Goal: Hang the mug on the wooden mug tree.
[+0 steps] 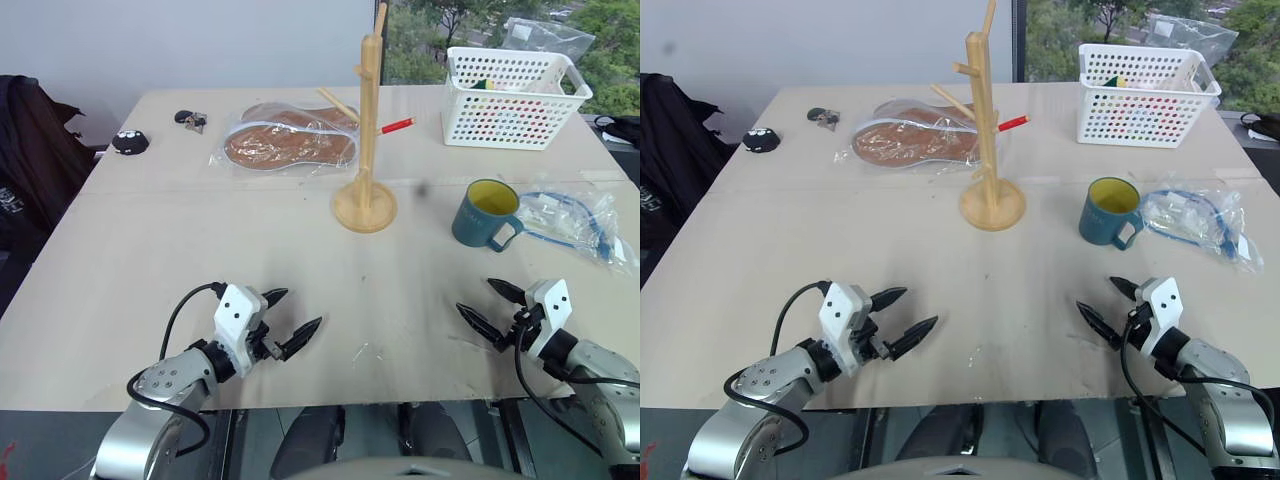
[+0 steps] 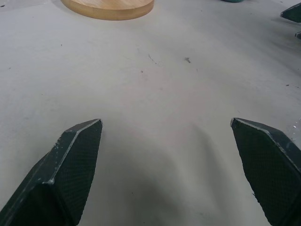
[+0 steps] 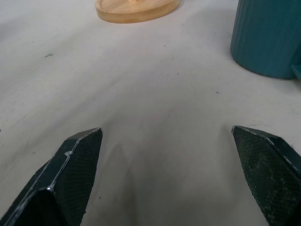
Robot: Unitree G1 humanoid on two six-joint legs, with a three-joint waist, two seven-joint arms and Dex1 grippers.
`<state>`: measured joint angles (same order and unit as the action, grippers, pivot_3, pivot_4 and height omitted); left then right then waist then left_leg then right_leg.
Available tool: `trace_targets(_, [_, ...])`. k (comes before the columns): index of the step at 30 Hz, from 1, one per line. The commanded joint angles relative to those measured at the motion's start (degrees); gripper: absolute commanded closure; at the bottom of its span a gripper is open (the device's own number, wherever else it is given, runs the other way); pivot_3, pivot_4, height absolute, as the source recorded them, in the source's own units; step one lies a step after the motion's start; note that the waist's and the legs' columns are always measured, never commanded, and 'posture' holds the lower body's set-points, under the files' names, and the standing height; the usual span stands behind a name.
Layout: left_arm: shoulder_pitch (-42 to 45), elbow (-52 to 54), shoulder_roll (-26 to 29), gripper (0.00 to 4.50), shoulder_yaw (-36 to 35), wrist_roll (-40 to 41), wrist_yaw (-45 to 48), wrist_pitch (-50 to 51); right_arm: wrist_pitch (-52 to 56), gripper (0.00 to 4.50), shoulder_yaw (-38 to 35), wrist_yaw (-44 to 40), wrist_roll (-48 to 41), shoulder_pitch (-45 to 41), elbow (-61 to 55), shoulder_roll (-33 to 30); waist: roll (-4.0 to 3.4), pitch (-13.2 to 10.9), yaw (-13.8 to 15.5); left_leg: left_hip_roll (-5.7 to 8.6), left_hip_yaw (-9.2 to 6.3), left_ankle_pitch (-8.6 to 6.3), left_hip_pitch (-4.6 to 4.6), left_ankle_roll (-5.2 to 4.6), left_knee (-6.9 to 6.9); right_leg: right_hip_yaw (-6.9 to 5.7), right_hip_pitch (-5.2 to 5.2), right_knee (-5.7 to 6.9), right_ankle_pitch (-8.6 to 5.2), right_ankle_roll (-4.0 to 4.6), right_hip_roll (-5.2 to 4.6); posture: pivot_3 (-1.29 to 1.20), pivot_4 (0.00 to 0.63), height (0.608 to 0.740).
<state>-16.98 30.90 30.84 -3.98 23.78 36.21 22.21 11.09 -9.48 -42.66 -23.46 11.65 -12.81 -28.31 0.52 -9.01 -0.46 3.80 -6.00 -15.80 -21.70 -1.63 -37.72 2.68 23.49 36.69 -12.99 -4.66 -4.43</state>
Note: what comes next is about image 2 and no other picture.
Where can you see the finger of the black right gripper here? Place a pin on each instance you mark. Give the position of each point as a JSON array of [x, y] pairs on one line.
[[292, 13], [298, 35]]

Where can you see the round wooden board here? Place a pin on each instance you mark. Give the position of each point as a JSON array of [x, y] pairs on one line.
[[110, 8]]

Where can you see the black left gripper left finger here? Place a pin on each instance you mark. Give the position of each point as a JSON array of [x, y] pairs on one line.
[[61, 179]]

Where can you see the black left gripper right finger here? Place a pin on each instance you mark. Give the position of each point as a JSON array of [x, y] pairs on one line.
[[270, 169]]

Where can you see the teal object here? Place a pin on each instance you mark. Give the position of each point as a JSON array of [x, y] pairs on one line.
[[231, 1]]

